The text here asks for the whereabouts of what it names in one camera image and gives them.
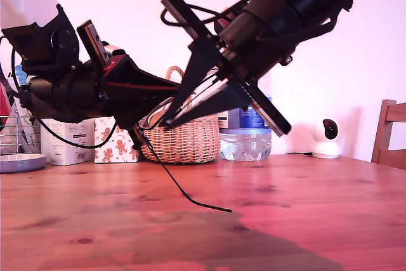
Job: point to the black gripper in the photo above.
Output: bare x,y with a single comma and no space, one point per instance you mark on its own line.
260,36
85,90

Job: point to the black rectangular frame eyeglasses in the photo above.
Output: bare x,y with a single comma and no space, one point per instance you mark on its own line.
171,176

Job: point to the large clear water bottle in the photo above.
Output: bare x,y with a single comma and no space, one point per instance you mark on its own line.
244,147

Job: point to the gingerbread print box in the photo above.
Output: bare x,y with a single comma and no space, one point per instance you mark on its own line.
104,153

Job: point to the white printed carton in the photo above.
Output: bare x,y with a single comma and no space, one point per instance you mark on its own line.
66,156

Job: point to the grey round plate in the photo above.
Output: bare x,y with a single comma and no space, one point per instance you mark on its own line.
19,163

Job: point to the wooden chair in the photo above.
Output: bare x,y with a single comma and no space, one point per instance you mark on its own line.
396,112

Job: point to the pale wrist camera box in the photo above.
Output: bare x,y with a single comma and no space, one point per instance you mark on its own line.
114,50

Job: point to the small white round camera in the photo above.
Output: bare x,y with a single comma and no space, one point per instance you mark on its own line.
325,150

